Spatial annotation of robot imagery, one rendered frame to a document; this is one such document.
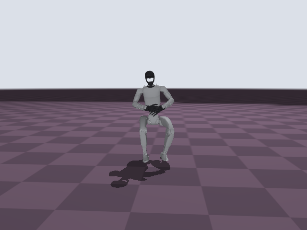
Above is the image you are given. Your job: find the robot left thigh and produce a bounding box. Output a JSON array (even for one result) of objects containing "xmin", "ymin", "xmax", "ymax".
[{"xmin": 158, "ymin": 116, "xmax": 174, "ymax": 136}]

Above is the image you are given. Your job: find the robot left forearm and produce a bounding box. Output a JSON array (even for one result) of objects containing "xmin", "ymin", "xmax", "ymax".
[{"xmin": 162, "ymin": 98, "xmax": 174, "ymax": 109}]

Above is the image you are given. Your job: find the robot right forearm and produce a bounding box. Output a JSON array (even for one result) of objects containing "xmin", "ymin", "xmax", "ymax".
[{"xmin": 132, "ymin": 101, "xmax": 147, "ymax": 111}]

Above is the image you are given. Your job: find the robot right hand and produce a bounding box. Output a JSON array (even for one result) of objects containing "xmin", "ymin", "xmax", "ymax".
[{"xmin": 144, "ymin": 104, "xmax": 160, "ymax": 113}]

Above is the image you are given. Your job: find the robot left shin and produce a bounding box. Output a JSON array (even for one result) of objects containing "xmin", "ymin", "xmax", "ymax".
[{"xmin": 163, "ymin": 129, "xmax": 175, "ymax": 155}]

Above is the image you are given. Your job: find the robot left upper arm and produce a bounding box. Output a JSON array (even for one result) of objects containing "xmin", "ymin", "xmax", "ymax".
[{"xmin": 159, "ymin": 86, "xmax": 172, "ymax": 100}]

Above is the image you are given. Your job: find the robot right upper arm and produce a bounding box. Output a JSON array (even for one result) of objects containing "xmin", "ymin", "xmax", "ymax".
[{"xmin": 132, "ymin": 88, "xmax": 143, "ymax": 107}]

